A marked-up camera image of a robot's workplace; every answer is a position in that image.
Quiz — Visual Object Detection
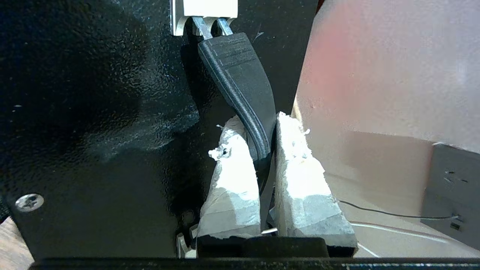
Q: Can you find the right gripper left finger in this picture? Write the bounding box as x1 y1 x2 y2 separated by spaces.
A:
197 115 262 240

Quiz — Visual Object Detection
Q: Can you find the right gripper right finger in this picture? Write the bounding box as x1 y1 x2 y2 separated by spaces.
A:
274 112 359 249

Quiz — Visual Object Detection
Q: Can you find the white plastic clip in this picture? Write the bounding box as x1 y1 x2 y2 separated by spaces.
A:
176 224 199 259

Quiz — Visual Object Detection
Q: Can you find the black power plug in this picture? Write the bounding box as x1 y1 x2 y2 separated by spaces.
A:
192 17 277 162

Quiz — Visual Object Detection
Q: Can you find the black textured metal panel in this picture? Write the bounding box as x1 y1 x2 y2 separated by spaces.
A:
0 0 319 261

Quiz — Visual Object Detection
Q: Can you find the dark grey box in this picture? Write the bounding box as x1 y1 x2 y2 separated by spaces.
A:
420 142 480 252

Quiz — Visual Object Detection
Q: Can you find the white power socket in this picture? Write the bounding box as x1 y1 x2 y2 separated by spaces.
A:
169 0 239 37

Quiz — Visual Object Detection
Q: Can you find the silver screw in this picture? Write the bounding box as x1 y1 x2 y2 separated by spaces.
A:
15 193 45 213

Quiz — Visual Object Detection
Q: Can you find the flat black cord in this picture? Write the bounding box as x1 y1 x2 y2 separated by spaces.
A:
259 152 277 231

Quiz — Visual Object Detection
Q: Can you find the thin black wire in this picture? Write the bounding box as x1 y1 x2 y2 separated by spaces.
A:
337 200 460 221

